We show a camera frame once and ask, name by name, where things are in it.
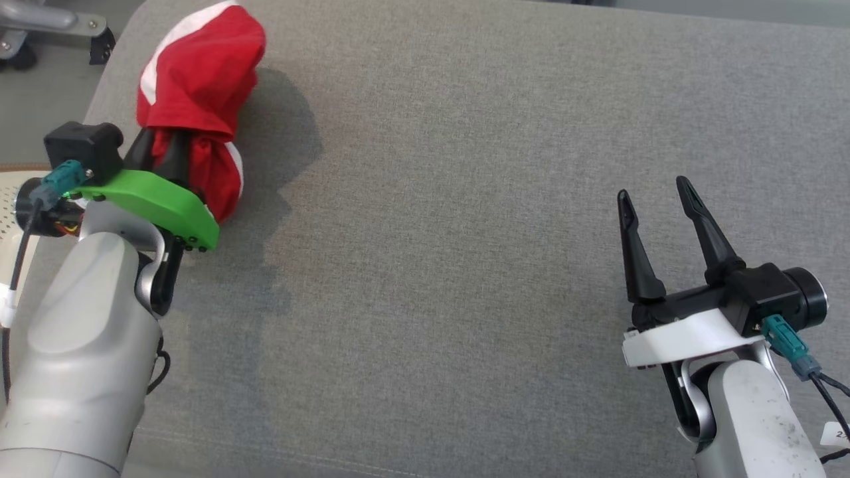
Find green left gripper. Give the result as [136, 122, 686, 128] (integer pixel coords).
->
[72, 129, 220, 252]

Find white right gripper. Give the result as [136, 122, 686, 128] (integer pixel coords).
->
[617, 176, 771, 369]

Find red white sports shorts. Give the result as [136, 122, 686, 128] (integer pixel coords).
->
[136, 0, 266, 225]

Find cream perforated laundry basket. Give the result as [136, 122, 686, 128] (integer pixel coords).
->
[0, 163, 52, 319]

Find black caster wheel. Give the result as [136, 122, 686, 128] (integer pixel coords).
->
[0, 33, 37, 71]

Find grey fabric sofa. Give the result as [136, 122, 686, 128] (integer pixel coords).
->
[13, 0, 850, 478]

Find black cable with teal plug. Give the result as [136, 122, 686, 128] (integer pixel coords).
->
[0, 161, 87, 399]
[762, 315, 850, 465]

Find grey metal frame leg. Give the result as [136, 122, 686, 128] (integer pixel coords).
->
[0, 0, 108, 42]

